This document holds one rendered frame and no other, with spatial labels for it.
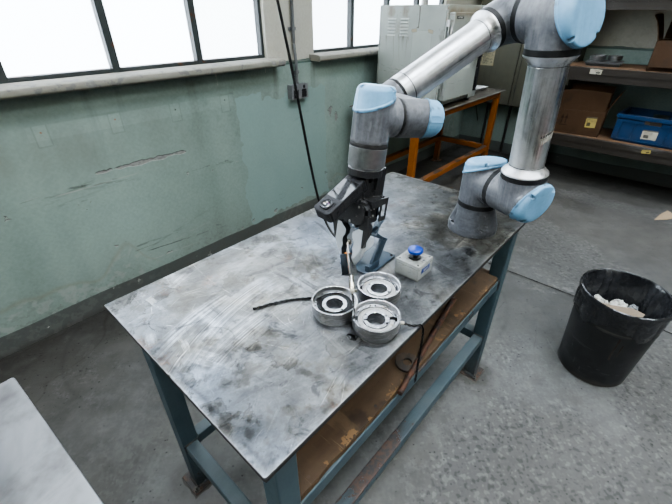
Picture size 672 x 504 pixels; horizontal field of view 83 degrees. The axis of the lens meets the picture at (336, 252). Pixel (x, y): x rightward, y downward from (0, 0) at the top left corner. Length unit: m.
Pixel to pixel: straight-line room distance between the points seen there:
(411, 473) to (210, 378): 0.98
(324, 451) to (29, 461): 0.57
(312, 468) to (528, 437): 1.05
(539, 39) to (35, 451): 1.30
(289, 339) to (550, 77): 0.81
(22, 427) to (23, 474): 0.11
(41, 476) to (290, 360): 0.49
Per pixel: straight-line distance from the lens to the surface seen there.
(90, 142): 2.15
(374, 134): 0.74
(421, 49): 3.02
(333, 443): 0.98
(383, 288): 0.95
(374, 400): 1.05
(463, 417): 1.76
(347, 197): 0.74
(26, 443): 1.03
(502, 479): 1.67
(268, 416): 0.73
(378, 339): 0.81
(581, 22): 1.00
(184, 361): 0.85
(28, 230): 2.19
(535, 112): 1.05
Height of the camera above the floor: 1.39
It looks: 32 degrees down
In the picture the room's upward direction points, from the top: straight up
